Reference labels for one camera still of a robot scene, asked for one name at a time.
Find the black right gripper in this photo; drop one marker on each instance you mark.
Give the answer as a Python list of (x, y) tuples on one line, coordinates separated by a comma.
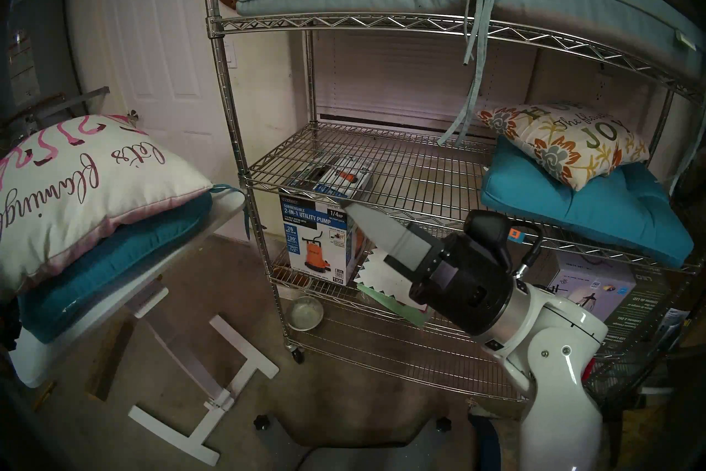
[(469, 288)]

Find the floral print throw pillow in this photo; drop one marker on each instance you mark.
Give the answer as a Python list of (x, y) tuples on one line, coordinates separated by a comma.
[(568, 144)]

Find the white pink script pillow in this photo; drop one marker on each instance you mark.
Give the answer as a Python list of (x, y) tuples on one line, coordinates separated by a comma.
[(83, 194)]

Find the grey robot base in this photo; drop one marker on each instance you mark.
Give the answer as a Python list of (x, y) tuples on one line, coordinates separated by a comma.
[(358, 456)]

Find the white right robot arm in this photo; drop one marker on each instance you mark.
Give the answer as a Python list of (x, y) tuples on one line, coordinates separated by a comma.
[(557, 365)]

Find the teal seat cushion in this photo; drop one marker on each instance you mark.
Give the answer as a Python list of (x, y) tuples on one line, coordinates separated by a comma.
[(121, 254), (595, 216)]

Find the white zigzag edged envelope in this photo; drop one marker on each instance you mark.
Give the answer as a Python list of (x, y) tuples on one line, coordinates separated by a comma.
[(386, 279)]

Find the utility pump cardboard box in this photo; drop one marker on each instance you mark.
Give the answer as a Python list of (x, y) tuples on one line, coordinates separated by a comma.
[(309, 232)]

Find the small metal bowl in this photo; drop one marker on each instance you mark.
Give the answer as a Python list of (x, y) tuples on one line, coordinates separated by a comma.
[(305, 314)]

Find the black round knob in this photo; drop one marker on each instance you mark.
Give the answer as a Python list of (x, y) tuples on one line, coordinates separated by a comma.
[(262, 422), (443, 424)]

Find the white rolling side table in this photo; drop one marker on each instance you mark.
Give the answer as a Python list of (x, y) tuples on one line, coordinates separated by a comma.
[(182, 249)]

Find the lamp picture cardboard box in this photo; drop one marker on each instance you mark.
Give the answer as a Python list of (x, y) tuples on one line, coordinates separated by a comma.
[(601, 282)]

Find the wooden board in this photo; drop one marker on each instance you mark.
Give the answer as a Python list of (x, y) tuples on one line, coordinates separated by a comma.
[(110, 359)]

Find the white panel door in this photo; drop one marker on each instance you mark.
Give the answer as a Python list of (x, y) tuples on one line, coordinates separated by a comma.
[(160, 34)]

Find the white wall light switch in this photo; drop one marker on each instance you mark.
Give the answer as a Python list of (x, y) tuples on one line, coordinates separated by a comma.
[(230, 56)]

